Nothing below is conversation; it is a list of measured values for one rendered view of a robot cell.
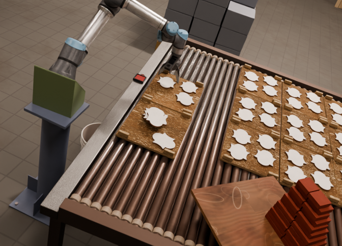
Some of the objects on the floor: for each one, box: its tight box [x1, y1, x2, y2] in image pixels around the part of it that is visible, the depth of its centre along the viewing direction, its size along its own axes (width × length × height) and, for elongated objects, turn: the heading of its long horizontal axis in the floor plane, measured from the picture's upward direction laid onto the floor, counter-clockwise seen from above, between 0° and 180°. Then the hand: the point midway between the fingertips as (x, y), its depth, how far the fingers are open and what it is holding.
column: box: [9, 102, 90, 227], centre depth 244 cm, size 38×38×87 cm
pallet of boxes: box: [155, 0, 262, 57], centre depth 490 cm, size 108×72×107 cm
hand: (167, 79), depth 253 cm, fingers open, 14 cm apart
